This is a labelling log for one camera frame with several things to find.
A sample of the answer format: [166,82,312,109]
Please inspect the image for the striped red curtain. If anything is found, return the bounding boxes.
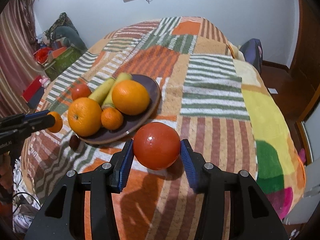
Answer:
[1,0,44,117]

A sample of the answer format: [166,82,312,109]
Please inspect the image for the purple backpack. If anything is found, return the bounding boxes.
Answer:
[239,38,263,74]

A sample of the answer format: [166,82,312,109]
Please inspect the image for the yellow corn cob front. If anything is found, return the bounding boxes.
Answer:
[101,73,132,110]

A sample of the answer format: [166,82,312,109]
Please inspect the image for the green storage box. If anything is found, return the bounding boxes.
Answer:
[44,47,81,81]

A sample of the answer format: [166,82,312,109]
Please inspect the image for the purple round plate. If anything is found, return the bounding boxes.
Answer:
[80,74,161,145]

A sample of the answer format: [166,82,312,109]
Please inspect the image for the red tomato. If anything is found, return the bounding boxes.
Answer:
[71,83,92,101]
[133,122,181,170]

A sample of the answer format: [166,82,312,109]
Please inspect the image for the yellow corn cob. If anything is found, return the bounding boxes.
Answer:
[89,77,116,105]
[101,73,132,110]

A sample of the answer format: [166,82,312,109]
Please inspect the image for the pink toy figure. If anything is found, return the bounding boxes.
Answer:
[39,76,51,89]

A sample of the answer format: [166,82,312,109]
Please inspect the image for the small mandarin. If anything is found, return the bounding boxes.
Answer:
[101,107,124,131]
[47,111,63,133]

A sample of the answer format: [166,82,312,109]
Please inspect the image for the large orange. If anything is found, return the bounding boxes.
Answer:
[68,98,102,137]
[113,80,150,115]

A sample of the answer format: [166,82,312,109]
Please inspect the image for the red box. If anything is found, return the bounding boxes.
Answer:
[22,75,44,109]

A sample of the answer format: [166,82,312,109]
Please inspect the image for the striped patchwork blanket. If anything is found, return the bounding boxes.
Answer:
[21,16,306,239]

